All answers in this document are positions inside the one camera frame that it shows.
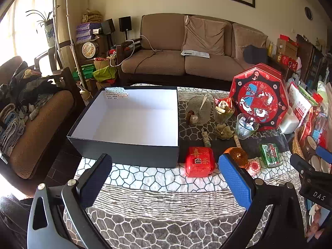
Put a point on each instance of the round wall ornament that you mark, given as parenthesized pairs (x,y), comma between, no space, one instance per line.
(308,13)

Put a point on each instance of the beige sofa cushion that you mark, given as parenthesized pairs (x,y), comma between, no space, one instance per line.
(203,35)

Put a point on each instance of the red tea tin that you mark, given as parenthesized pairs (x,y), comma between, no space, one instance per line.
(199,162)

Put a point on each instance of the dark blue cushion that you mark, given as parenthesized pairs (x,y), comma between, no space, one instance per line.
(255,54)

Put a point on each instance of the stack of purple packs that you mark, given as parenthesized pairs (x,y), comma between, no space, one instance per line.
(87,32)

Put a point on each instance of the wicker basket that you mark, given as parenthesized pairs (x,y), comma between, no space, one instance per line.
(298,141)

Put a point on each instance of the white standing pole rack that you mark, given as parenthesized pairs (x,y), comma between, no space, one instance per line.
(68,18)

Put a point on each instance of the white plastic spoon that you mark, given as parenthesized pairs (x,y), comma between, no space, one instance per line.
(206,100)

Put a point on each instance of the glass bowl with spoon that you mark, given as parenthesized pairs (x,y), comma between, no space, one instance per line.
(198,112)

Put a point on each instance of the glass cup with paper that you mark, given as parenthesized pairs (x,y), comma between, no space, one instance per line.
(246,127)

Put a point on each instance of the large black cardboard box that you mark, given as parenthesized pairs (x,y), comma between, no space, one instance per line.
(129,124)

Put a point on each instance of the glass bowl with snacks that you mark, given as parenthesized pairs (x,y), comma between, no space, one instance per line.
(223,115)

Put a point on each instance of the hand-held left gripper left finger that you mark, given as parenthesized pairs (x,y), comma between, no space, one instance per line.
(96,177)

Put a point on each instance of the brass flower-shaped dish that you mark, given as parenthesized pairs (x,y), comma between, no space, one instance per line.
(223,131)

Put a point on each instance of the pale patterned lighter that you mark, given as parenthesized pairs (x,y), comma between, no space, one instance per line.
(237,140)

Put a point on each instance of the potted plant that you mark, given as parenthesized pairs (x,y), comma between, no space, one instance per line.
(48,29)

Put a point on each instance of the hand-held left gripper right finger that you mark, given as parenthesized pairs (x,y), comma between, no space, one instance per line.
(234,180)

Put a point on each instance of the black speaker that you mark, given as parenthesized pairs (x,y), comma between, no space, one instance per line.
(108,26)
(125,23)

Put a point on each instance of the red snack packet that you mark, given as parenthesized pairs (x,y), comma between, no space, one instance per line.
(223,102)

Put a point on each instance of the brown cardboard box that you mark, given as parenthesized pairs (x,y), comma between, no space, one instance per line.
(286,48)

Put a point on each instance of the green plastic bag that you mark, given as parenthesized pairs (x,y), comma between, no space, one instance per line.
(105,74)

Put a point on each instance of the brown armchair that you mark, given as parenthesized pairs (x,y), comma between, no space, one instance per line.
(44,124)

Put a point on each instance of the round cookie tin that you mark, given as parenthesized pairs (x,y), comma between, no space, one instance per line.
(90,49)

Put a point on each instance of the grey white patterned blanket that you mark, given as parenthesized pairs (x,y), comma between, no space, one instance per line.
(155,207)

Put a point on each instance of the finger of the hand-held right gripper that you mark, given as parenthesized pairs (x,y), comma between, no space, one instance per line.
(323,153)
(300,164)

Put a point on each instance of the red white snack bag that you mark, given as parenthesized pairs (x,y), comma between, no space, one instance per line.
(300,103)

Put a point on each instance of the green seaweed snack pack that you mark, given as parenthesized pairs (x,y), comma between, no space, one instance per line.
(271,155)

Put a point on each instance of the red octagonal gift box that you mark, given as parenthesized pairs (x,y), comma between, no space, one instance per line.
(259,96)

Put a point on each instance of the small pink wrapped candy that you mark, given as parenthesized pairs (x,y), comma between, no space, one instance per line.
(253,167)

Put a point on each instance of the brown fabric sofa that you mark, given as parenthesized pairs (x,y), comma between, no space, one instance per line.
(160,59)

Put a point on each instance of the white plastic bag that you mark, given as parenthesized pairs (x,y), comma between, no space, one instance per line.
(289,122)

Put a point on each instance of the pile of clothes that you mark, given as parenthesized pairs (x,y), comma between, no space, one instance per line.
(23,93)

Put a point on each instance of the green plastic crate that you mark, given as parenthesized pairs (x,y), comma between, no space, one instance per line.
(87,71)

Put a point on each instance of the patterned paper tube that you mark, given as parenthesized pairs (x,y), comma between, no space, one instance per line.
(206,138)

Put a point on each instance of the papers on sofa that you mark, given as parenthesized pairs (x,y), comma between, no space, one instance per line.
(195,53)

